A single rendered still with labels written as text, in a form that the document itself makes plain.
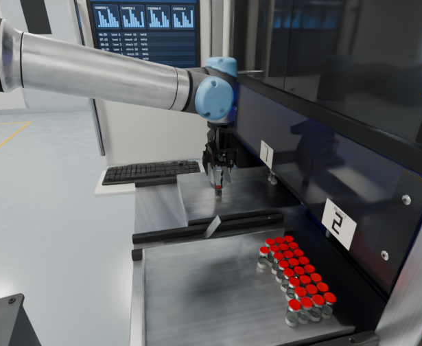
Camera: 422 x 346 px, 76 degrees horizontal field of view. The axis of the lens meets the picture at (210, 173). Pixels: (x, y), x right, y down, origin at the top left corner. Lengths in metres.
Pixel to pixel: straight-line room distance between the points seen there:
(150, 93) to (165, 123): 0.75
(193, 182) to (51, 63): 0.62
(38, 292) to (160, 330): 1.50
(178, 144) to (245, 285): 0.80
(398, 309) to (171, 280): 0.40
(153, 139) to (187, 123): 0.17
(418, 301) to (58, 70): 0.58
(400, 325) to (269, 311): 0.20
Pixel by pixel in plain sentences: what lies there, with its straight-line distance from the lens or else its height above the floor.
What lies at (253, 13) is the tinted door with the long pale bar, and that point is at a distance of 0.96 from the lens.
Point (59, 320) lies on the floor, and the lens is 1.81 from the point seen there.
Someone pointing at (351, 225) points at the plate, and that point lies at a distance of 0.55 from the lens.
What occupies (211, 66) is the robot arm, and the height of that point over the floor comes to 1.27.
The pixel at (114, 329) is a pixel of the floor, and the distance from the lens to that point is 1.67.
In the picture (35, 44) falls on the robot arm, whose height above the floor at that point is 1.33.
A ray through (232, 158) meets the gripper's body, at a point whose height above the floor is 1.05.
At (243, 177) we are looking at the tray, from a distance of 0.98.
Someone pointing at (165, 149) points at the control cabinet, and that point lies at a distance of 1.26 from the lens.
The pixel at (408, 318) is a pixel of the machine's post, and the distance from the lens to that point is 0.52.
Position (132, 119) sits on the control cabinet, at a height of 1.01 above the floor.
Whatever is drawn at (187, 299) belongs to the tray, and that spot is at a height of 0.88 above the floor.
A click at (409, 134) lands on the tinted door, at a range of 0.46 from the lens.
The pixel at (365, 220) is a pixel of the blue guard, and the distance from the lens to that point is 0.52.
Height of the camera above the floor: 1.34
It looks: 27 degrees down
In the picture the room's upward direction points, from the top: straight up
